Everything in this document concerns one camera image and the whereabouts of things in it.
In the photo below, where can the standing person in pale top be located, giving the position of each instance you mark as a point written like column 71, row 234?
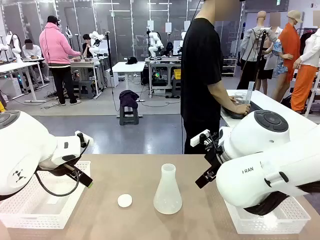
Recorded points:
column 272, row 55

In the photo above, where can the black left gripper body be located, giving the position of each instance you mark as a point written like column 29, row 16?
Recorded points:
column 57, row 171

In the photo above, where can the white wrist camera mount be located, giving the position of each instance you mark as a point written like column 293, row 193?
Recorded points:
column 86, row 138
column 198, row 138

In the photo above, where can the dark purple cloth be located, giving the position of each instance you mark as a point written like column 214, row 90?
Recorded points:
column 128, row 98

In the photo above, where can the mannequin with orange trousers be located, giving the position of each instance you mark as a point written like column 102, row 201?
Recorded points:
column 306, row 80

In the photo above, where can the person's right forearm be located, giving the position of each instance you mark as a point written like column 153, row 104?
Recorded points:
column 220, row 96

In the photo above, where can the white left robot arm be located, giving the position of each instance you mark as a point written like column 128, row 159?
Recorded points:
column 25, row 150

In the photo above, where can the white shoe rack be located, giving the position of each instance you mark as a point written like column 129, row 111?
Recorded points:
column 229, row 67

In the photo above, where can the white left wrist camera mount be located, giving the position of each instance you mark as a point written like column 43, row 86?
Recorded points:
column 86, row 138

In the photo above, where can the black tripod stand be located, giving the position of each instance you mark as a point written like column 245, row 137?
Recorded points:
column 260, row 55
column 109, row 57

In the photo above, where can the long white desk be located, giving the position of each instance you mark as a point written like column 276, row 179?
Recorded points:
column 17, row 67

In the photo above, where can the person in pink hoodie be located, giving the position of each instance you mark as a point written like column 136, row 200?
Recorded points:
column 56, row 50

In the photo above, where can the mannequin in orange jacket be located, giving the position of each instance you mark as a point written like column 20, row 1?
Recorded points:
column 290, row 45

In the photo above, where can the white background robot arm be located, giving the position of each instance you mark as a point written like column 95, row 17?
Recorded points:
column 13, row 45
column 155, row 45
column 96, row 42

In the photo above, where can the seated person in black shirt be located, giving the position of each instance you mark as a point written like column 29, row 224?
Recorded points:
column 87, row 47

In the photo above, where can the clear plastic graduated cylinder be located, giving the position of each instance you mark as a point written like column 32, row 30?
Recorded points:
column 249, row 93

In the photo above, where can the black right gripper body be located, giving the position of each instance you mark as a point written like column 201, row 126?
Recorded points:
column 215, row 156

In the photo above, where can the grey step stool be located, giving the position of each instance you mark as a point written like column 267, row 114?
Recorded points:
column 86, row 88
column 129, row 116

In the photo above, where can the person in black t-shirt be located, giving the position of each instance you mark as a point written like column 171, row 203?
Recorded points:
column 200, row 62

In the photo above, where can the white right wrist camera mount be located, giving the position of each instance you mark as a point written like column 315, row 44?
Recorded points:
column 198, row 138

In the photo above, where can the small white desk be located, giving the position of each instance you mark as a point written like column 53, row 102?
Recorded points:
column 128, row 67

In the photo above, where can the translucent plastic conical flask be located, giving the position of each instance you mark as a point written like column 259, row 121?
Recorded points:
column 167, row 197

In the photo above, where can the mannequin in grey jacket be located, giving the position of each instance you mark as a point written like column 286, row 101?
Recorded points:
column 257, row 42

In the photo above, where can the person's left hand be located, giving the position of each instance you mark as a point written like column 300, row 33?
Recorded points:
column 235, row 100

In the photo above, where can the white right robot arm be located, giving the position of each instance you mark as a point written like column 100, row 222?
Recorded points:
column 250, row 175

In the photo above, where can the yellow floor sign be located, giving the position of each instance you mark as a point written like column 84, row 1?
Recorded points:
column 2, row 102

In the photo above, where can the black baseball cap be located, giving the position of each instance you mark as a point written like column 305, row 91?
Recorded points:
column 131, row 60

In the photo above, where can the person's right hand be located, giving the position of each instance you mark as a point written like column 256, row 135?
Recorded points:
column 242, row 109

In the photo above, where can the black tray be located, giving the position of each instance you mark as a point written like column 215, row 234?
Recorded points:
column 255, row 107

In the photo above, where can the white perforated plastic basket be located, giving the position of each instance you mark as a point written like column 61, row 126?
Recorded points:
column 50, row 210
column 287, row 221

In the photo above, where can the yellow plastic crate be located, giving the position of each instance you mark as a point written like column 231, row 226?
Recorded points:
column 177, row 73

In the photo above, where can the seated person in white shirt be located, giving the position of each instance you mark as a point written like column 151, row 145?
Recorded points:
column 32, row 51

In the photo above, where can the white round cap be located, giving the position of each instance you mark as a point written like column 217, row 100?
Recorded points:
column 124, row 200

